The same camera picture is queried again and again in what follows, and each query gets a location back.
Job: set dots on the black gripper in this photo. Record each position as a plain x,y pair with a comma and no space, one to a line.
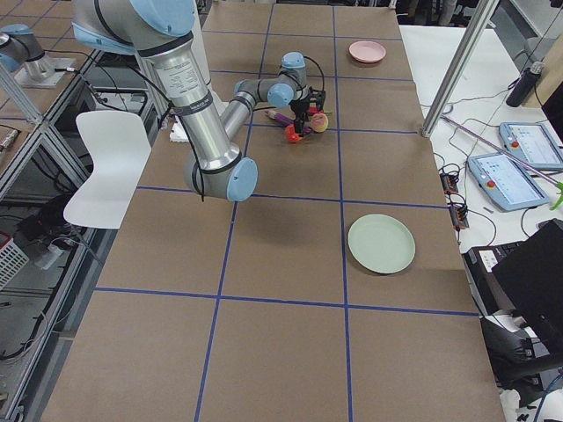
300,107

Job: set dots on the pink yellow peach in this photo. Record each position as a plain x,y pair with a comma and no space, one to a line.
319,122

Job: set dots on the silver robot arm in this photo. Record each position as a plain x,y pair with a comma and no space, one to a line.
162,32
19,45

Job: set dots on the red chili pepper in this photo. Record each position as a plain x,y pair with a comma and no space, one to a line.
313,110

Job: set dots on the purple eggplant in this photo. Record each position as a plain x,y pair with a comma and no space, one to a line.
279,118

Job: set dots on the pink plate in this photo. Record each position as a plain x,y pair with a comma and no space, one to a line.
367,51

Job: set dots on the green plate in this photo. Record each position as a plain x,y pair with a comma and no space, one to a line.
381,243

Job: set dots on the white chair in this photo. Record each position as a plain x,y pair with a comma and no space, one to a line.
119,148

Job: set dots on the near teach pendant tablet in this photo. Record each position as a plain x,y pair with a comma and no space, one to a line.
506,183

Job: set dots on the teach pendant tablet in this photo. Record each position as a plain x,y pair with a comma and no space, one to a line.
532,143
506,183

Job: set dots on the black water bottle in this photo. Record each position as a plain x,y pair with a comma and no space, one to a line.
525,84

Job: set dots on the far teach pendant tablet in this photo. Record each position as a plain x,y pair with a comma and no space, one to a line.
532,143

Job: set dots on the metal reacher stick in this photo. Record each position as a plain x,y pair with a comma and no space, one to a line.
515,159

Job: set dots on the black laptop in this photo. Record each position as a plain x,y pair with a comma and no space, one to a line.
524,276

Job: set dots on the white plastic basket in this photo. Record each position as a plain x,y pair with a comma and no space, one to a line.
13,260

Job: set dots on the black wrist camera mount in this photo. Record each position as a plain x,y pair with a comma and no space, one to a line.
317,98

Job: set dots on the aluminium frame post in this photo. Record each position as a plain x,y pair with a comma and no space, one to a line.
484,11

